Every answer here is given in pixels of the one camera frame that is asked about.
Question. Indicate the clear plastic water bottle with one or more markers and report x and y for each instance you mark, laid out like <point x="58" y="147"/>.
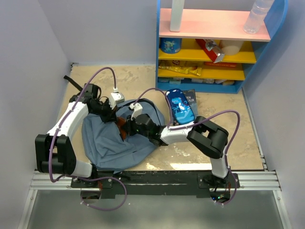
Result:
<point x="257" y="15"/>

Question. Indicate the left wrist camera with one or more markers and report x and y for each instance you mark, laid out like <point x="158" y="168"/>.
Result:
<point x="115" y="99"/>

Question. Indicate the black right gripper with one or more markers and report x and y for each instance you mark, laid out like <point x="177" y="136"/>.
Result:
<point x="128" y="126"/>

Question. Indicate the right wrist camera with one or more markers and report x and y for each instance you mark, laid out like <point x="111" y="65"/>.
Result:
<point x="136" y="109"/>

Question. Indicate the white round container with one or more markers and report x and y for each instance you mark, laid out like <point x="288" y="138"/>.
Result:
<point x="230" y="47"/>

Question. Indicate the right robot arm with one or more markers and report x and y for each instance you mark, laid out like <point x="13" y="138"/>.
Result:
<point x="205" y="135"/>

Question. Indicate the blue dinosaur pencil case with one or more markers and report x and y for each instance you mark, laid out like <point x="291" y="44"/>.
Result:
<point x="180" y="107"/>

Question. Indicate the blue fabric backpack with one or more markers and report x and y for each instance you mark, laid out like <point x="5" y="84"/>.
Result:
<point x="104" y="146"/>

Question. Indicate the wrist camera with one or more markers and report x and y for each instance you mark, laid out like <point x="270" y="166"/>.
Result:
<point x="136" y="109"/>
<point x="115" y="99"/>

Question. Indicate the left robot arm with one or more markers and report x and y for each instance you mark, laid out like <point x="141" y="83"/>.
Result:
<point x="54" y="151"/>

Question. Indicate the blue wooden shelf unit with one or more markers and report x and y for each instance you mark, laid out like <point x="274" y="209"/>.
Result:
<point x="215" y="25"/>

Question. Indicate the brown leather wallet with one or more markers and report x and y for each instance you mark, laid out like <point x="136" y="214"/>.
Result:
<point x="120" y="124"/>

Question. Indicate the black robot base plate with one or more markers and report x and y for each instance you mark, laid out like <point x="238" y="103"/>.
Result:
<point x="199" y="183"/>

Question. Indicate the red flat box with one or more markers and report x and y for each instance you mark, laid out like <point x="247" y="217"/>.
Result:
<point x="221" y="64"/>

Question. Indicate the aluminium rail frame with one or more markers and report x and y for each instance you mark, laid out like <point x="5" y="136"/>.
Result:
<point x="176" y="199"/>

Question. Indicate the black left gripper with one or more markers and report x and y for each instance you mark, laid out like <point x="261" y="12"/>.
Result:
<point x="111" y="117"/>

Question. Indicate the red silver snack box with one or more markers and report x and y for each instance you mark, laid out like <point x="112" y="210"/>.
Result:
<point x="211" y="49"/>

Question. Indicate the yellow chips bag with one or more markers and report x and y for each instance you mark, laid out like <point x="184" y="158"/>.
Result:
<point x="184" y="67"/>

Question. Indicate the white tall bottle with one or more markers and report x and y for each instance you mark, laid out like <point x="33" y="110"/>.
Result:
<point x="176" y="15"/>

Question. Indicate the blue snack can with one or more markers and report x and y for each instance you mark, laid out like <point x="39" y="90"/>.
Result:
<point x="170" y="45"/>

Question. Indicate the dark blue book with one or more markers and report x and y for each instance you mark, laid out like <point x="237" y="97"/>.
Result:
<point x="191" y="98"/>

